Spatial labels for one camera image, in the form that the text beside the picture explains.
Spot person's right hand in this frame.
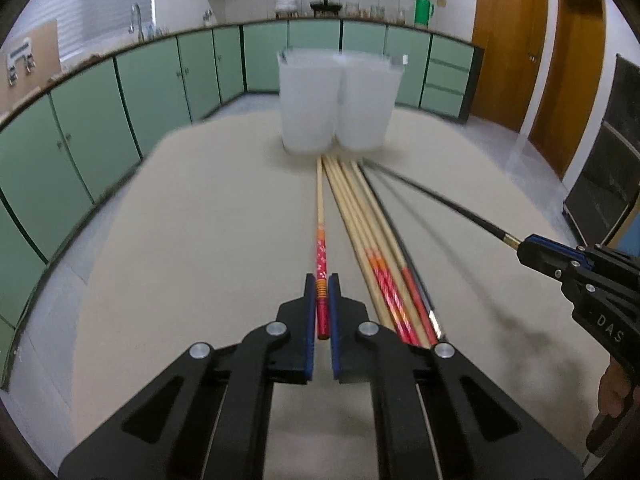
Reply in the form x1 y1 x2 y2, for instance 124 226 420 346
597 359 636 419

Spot black framed panel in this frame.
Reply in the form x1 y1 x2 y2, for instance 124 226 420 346
562 53 640 257

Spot white window blinds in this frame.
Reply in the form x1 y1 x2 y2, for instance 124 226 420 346
14 0 154 62

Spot green thermos jug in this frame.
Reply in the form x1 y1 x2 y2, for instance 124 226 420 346
413 0 435 28

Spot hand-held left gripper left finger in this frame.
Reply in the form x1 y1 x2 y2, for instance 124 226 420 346
59 274 317 480

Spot brown wooden door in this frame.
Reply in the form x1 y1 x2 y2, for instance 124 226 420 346
471 0 550 134
528 0 608 180

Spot row of glass jars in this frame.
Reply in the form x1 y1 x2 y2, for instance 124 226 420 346
344 3 407 24

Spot brown cardboard sheet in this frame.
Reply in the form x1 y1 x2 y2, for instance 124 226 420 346
0 18 64 112

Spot light blue box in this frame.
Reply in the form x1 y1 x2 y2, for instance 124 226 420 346
617 211 640 252

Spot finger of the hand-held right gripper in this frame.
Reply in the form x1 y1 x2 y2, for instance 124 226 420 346
516 242 597 294
529 233 640 272

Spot white plastic utensil container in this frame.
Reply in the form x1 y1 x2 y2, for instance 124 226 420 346
276 49 344 154
336 51 406 151

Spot white bracket fixture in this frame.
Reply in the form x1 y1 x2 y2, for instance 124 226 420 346
4 37 39 86

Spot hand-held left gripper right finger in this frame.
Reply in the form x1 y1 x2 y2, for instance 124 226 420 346
328 274 584 480

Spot metal sink faucet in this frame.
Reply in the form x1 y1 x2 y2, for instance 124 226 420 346
128 3 145 42

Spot green kitchen base cabinets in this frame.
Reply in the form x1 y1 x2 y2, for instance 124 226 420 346
0 18 487 392

